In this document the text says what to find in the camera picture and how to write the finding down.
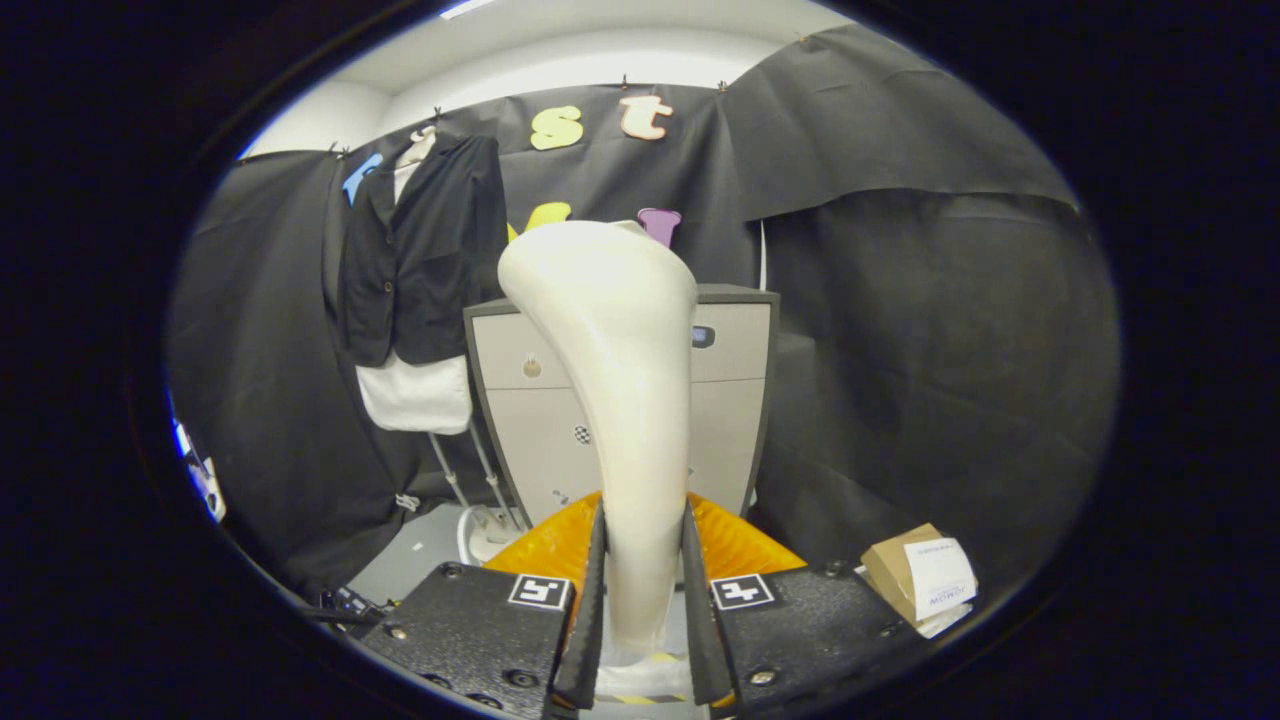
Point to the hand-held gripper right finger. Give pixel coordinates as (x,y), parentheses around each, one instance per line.
(698,650)

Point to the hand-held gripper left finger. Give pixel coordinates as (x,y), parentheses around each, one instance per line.
(590,650)

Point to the white garment steamer base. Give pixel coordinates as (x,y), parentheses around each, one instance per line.
(485,535)

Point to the white garment steamer head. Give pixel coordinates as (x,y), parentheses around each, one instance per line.
(620,400)

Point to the white shirt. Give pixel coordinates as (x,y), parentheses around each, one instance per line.
(415,400)

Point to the black jacket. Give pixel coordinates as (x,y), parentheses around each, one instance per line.
(440,270)

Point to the cream clothes hanger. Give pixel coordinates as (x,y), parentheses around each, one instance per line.
(424,143)

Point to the cardboard box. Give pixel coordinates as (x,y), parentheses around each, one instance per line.
(890,570)

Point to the grey cabinet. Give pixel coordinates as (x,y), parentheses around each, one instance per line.
(730,420)

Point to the black backdrop cloth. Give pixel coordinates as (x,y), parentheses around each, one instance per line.
(900,350)

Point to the ceiling light panel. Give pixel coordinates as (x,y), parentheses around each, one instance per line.
(465,8)

